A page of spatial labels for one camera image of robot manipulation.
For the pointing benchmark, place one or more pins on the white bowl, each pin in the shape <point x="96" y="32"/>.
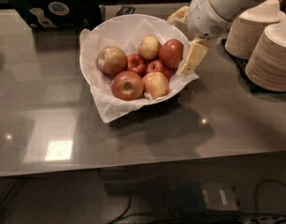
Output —
<point x="135" y="34"/>

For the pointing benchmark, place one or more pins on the front red-brown apple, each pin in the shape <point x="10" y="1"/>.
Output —
<point x="127" y="86"/>

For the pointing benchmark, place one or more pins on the small dark foil packet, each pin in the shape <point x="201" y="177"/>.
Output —
<point x="125" y="10"/>

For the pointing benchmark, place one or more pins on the back stack paper bowls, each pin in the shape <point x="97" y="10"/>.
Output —
<point x="248" y="27"/>

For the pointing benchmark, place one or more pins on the large left yellow-red apple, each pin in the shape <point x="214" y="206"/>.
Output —
<point x="111" y="60"/>

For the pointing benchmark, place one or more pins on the black laptop with stickers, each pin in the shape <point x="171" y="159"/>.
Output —
<point x="59" y="14"/>

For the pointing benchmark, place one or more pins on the yellow-green back apple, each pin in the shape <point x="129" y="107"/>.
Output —
<point x="149" y="47"/>

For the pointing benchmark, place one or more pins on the black tray mat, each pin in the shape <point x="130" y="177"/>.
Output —
<point x="239" y="67"/>

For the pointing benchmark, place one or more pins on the front stack paper bowls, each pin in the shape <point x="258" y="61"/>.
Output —
<point x="276" y="32"/>

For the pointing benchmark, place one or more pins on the white rounded gripper body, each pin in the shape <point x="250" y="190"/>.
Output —
<point x="203" y="17"/>

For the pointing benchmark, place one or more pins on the stack paper bowls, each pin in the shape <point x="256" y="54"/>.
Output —
<point x="276" y="32"/>
<point x="248" y="27"/>

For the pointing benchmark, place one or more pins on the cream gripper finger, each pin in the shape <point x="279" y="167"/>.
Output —
<point x="179" y="16"/>
<point x="197" y="51"/>

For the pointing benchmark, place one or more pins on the large red right apple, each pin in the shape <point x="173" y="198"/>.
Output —
<point x="171" y="53"/>

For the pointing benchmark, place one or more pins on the dark box under table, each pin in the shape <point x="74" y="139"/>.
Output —
<point x="212" y="198"/>

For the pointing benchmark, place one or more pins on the front yellow-pink apple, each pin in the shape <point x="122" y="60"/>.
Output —
<point x="156" y="84"/>

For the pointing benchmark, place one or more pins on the small red apple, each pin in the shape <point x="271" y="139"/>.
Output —
<point x="157" y="66"/>
<point x="136" y="64"/>

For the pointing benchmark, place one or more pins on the small red apple right centre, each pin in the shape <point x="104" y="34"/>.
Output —
<point x="157" y="66"/>

